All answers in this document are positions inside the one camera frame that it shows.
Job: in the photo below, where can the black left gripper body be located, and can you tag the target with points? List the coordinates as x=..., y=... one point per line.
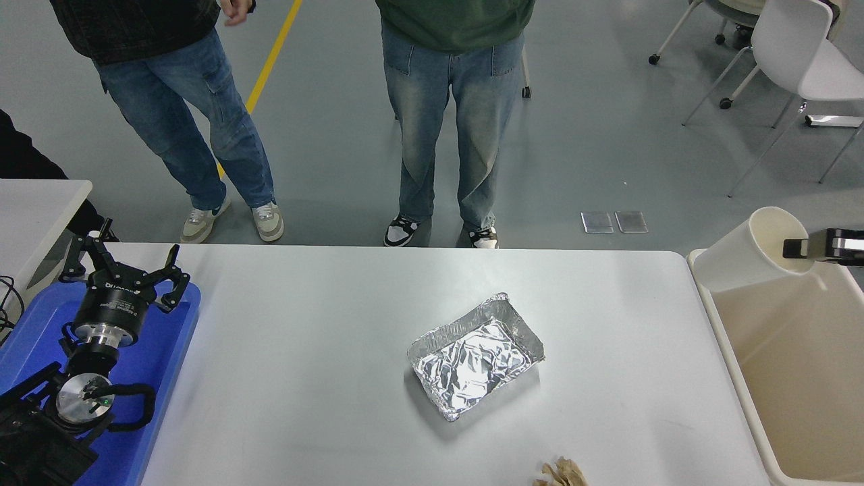
x=115, y=307

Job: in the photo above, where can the white paper cup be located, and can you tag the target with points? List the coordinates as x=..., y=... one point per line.
x=736, y=260

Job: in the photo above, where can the silver foil tray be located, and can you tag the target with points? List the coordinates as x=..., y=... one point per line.
x=472, y=364

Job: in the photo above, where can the person's left hand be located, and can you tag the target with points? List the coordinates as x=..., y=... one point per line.
x=235, y=12

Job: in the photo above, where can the white side table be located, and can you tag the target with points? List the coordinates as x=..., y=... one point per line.
x=34, y=209

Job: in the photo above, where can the blue plastic tray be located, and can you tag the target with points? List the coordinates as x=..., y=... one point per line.
x=155, y=378

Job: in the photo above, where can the white furniture base bar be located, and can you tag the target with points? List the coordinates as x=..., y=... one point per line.
x=833, y=121

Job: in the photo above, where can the person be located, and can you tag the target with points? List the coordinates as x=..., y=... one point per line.
x=20, y=158
x=439, y=101
x=155, y=101

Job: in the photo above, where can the large pale plastic bin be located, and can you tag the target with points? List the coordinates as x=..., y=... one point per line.
x=796, y=378

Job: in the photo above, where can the silver floor cover plate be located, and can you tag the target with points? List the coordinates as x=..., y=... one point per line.
x=597, y=222
x=631, y=221

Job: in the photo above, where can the white plastic chair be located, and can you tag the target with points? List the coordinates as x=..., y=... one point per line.
x=790, y=40

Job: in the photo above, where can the grey chair with casters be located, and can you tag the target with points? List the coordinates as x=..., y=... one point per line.
x=525, y=74
x=736, y=10

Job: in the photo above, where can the crumpled tan paper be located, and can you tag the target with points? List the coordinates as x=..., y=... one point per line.
x=563, y=472

